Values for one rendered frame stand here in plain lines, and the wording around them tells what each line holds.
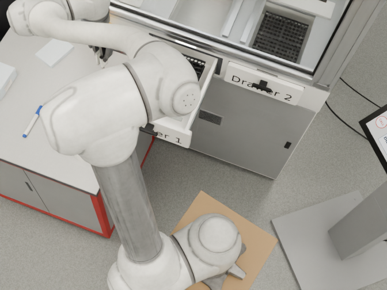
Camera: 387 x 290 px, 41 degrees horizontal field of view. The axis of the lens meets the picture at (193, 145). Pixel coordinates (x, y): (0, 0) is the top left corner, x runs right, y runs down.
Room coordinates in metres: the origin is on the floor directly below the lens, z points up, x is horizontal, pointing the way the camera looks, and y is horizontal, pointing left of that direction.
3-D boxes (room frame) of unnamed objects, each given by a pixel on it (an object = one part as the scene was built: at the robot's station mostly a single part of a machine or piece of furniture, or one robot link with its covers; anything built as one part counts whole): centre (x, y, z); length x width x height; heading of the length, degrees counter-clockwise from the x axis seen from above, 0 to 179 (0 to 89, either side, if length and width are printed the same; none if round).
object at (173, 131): (0.80, 0.16, 0.87); 0.29 x 0.02 x 0.11; 78
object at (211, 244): (0.38, -0.10, 1.02); 0.18 x 0.16 x 0.22; 126
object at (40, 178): (0.90, 0.55, 0.38); 0.62 x 0.58 x 0.76; 78
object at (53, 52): (1.11, 0.60, 0.77); 0.13 x 0.09 x 0.02; 150
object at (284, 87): (1.05, -0.22, 0.87); 0.29 x 0.02 x 0.11; 78
